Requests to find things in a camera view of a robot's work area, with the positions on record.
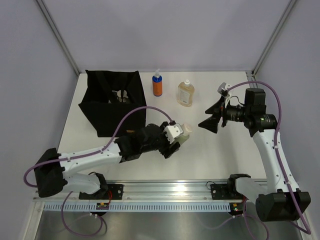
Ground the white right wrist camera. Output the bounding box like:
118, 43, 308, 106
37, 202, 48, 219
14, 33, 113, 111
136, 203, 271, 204
217, 82, 232, 105

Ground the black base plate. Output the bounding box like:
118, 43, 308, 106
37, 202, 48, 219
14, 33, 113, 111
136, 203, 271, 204
210, 183, 244, 201
78, 183, 124, 200

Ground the right aluminium corner post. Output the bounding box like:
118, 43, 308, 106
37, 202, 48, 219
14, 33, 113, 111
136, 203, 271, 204
251, 0, 299, 76

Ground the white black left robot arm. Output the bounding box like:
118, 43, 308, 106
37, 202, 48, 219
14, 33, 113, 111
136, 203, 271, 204
34, 122, 184, 200

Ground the white slotted cable duct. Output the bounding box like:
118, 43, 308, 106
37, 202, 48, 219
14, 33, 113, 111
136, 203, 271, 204
43, 202, 231, 213

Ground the orange blue spray bottle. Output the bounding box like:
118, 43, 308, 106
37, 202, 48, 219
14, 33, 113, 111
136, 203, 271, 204
152, 68, 163, 97

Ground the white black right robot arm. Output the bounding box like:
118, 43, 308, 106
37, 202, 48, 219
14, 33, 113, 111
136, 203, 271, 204
198, 87, 311, 222

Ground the beige pump bottle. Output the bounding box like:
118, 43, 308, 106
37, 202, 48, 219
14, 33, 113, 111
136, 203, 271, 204
117, 90, 129, 99

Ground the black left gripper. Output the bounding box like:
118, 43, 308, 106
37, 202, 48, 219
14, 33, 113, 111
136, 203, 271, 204
141, 122, 180, 158

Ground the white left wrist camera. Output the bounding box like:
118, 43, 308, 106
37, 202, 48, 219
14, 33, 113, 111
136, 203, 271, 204
164, 123, 183, 144

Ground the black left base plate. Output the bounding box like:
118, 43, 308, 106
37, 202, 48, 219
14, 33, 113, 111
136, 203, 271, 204
78, 183, 124, 200

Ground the aluminium corner post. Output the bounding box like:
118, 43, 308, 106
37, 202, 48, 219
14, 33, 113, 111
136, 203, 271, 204
34, 0, 81, 76
251, 0, 299, 76

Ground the green bottle beige cap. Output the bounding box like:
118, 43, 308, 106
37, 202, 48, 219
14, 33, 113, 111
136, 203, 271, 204
173, 123, 193, 146

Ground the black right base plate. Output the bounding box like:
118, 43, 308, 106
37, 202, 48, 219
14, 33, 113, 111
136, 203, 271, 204
210, 183, 244, 201

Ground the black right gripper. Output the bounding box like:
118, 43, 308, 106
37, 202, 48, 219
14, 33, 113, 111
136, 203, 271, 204
199, 95, 251, 134

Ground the left aluminium corner post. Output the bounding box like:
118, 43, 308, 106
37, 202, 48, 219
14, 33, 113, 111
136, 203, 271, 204
34, 0, 81, 76

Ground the clear amber soap bottle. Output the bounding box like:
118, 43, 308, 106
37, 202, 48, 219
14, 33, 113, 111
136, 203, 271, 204
177, 79, 195, 107

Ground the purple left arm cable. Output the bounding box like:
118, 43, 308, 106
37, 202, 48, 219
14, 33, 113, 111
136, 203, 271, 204
23, 106, 176, 237

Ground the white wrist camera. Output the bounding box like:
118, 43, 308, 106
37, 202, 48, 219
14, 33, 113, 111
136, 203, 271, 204
164, 123, 183, 144
217, 82, 232, 105

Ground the black canvas bag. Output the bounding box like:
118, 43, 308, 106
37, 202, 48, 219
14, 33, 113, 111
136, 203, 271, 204
78, 70, 147, 138

